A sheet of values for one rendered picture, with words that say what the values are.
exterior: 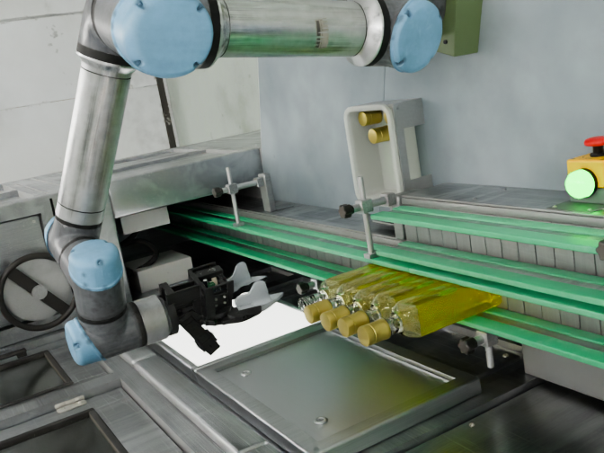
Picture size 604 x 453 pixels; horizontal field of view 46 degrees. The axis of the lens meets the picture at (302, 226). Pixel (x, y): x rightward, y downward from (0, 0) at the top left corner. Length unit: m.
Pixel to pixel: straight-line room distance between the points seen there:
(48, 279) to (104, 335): 0.94
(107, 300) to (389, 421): 0.47
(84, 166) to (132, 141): 3.83
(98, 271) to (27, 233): 1.00
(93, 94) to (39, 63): 3.75
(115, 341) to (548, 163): 0.80
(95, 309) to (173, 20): 0.44
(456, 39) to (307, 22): 0.38
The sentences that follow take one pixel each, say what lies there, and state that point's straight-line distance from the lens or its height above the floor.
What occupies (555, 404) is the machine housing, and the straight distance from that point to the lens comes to 1.27.
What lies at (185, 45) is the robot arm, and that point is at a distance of 0.97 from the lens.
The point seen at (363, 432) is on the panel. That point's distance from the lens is 1.15.
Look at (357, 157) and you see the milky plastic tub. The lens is 1.66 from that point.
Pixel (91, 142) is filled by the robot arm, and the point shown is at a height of 1.48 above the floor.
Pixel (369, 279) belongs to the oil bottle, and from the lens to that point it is 1.37.
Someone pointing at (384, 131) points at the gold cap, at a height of 0.79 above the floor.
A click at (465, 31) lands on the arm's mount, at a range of 1.39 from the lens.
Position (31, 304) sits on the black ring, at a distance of 2.08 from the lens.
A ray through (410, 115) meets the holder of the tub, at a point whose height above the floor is 0.79.
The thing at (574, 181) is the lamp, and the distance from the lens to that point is 1.18.
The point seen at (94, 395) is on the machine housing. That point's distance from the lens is 1.65.
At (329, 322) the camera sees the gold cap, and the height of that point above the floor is 1.16.
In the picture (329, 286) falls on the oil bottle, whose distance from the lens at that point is 1.38.
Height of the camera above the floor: 1.74
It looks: 28 degrees down
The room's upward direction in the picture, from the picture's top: 106 degrees counter-clockwise
